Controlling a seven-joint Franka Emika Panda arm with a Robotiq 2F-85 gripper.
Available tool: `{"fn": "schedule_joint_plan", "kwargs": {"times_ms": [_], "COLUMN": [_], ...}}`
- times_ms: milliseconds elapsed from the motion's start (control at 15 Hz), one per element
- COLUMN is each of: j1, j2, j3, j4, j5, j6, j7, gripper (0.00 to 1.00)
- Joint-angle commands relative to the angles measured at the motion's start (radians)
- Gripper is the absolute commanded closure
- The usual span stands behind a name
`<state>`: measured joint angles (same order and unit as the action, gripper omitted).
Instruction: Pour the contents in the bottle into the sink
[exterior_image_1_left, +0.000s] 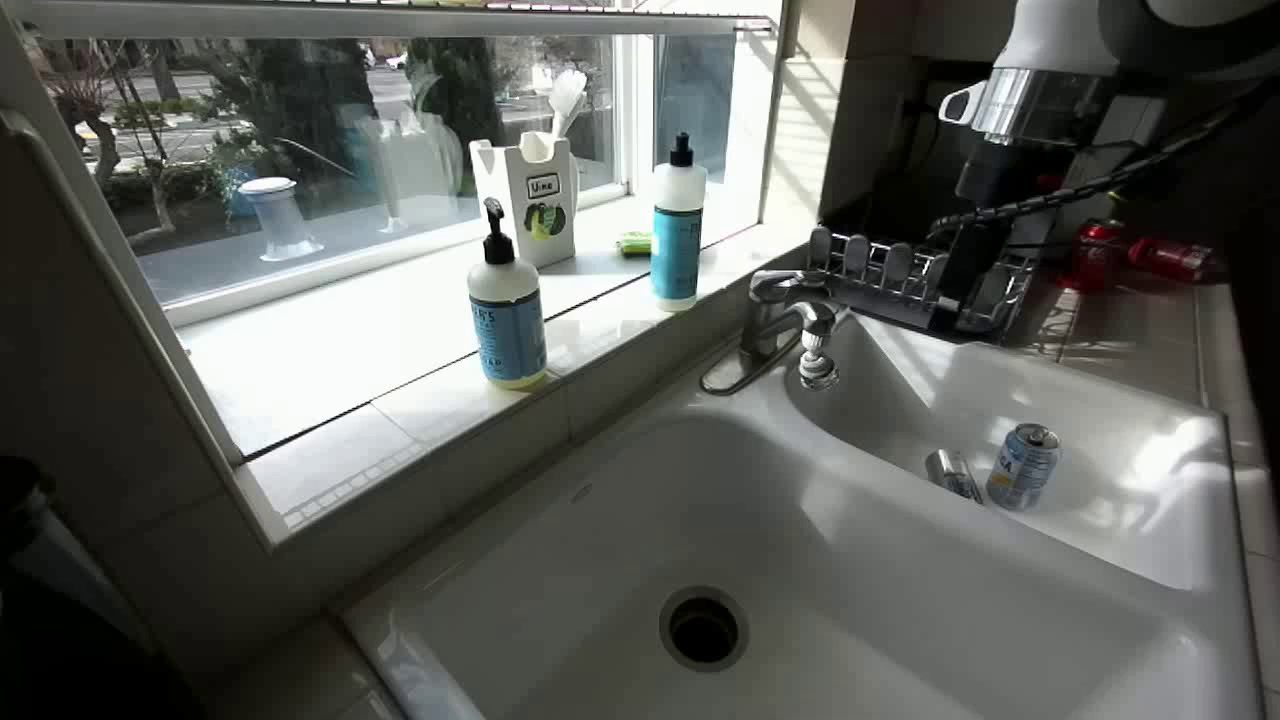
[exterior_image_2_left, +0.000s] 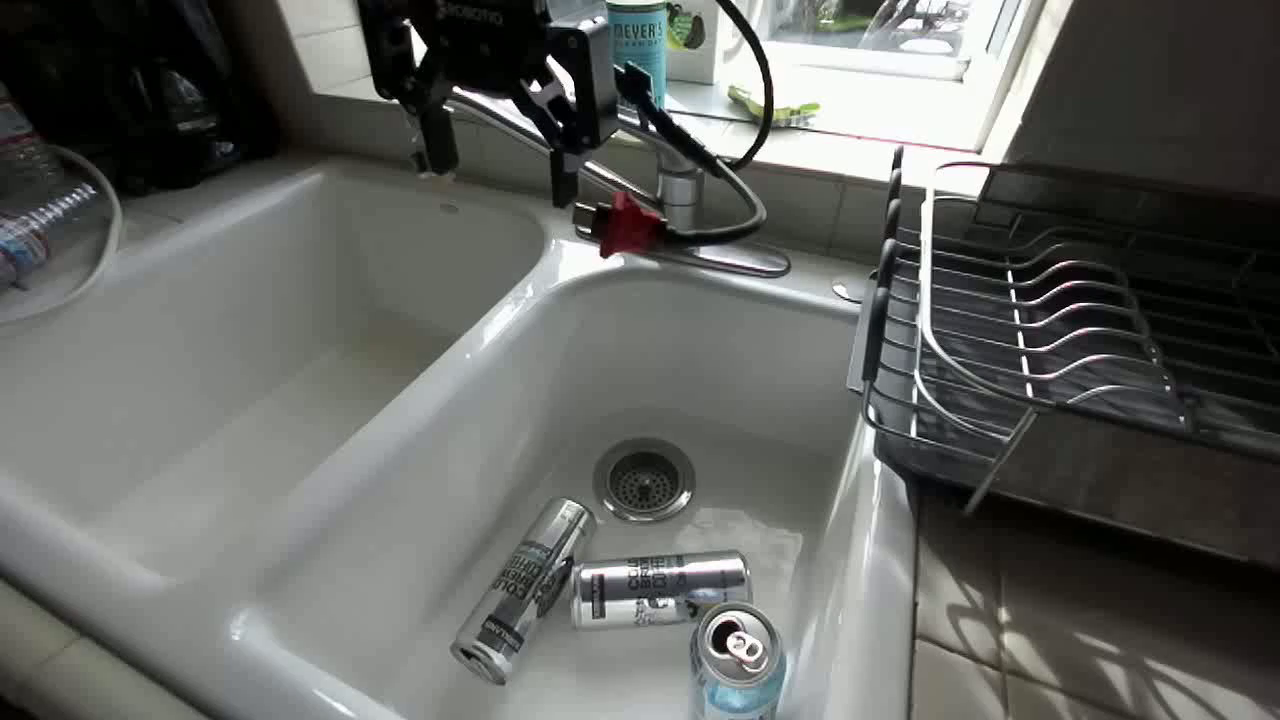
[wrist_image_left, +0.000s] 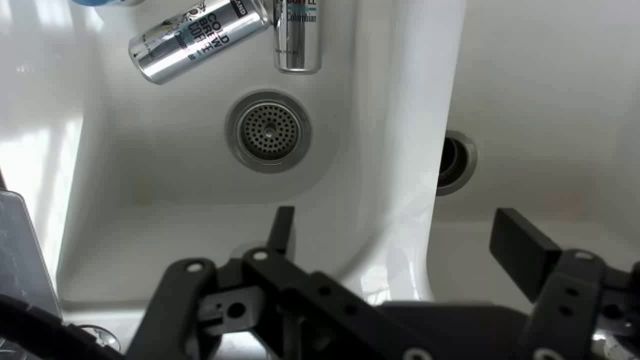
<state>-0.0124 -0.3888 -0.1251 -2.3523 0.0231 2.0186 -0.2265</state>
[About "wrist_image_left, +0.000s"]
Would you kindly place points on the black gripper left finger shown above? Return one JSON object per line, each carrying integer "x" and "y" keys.
{"x": 320, "y": 313}

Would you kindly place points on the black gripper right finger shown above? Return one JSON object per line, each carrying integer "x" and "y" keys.
{"x": 566, "y": 301}

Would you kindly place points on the open sink drain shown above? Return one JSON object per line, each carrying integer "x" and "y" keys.
{"x": 453, "y": 162}

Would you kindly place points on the white double basin sink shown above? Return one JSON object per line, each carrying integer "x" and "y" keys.
{"x": 167, "y": 167}

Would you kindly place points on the perforated metal drain strainer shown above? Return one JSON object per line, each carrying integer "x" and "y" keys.
{"x": 268, "y": 131}

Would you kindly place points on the silver drink can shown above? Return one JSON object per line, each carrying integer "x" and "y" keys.
{"x": 192, "y": 40}
{"x": 299, "y": 40}

